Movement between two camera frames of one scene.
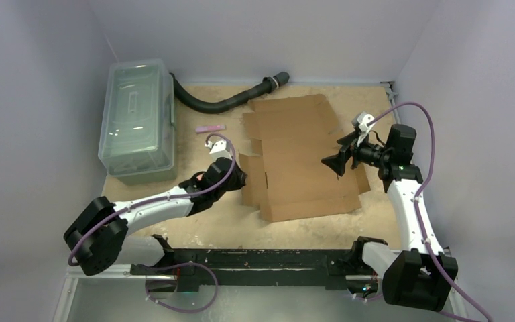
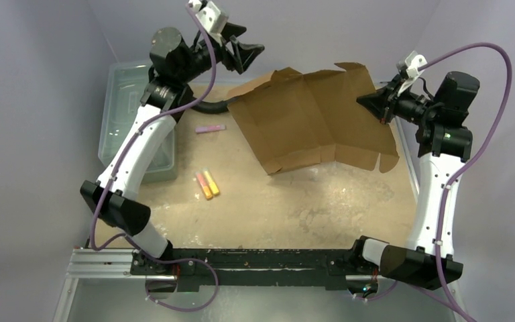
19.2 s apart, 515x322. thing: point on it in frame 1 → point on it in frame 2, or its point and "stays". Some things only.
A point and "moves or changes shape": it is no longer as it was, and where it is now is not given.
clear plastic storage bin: [137, 143] stays
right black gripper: [351, 151] → [390, 102]
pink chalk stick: [205, 129] stays
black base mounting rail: [313, 267] stays
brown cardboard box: [285, 174] moves or changes shape
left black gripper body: [235, 184] → [221, 54]
